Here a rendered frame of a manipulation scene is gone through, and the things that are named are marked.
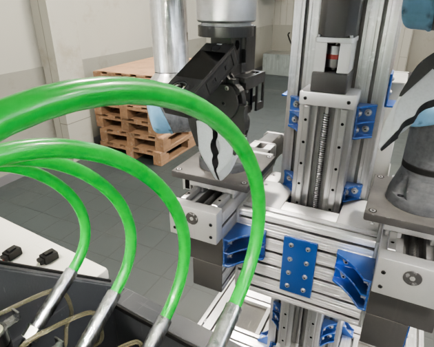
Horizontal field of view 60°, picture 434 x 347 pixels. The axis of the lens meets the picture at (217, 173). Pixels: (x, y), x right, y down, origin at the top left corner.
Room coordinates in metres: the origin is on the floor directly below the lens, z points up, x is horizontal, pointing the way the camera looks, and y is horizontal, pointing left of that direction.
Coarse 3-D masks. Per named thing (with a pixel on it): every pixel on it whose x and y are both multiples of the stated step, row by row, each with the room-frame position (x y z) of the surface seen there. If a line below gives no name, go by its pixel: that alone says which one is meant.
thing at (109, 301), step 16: (32, 160) 0.30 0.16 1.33; (48, 160) 0.31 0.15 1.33; (64, 160) 0.33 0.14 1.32; (80, 176) 0.34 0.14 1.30; (96, 176) 0.36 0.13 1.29; (112, 192) 0.37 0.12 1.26; (128, 208) 0.39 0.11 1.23; (128, 224) 0.39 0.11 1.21; (128, 240) 0.39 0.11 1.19; (128, 256) 0.38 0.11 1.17; (128, 272) 0.38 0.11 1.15; (112, 288) 0.36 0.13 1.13; (112, 304) 0.35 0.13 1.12; (96, 320) 0.33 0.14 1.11; (96, 336) 0.32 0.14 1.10
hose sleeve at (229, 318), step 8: (232, 304) 0.29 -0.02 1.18; (224, 312) 0.28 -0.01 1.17; (232, 312) 0.28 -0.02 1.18; (240, 312) 0.29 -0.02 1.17; (224, 320) 0.28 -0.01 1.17; (232, 320) 0.28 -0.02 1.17; (216, 328) 0.27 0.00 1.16; (224, 328) 0.27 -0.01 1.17; (232, 328) 0.27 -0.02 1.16; (216, 336) 0.26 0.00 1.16; (224, 336) 0.26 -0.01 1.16; (208, 344) 0.26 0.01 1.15; (216, 344) 0.26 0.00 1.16; (224, 344) 0.26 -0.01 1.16
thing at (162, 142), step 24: (96, 72) 3.60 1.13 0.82; (120, 72) 3.51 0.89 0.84; (144, 72) 3.51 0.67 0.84; (96, 120) 3.66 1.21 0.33; (120, 120) 3.51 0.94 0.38; (144, 120) 3.38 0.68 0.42; (120, 144) 3.51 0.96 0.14; (144, 144) 3.50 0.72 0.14; (168, 144) 3.37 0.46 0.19; (192, 144) 3.79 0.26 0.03
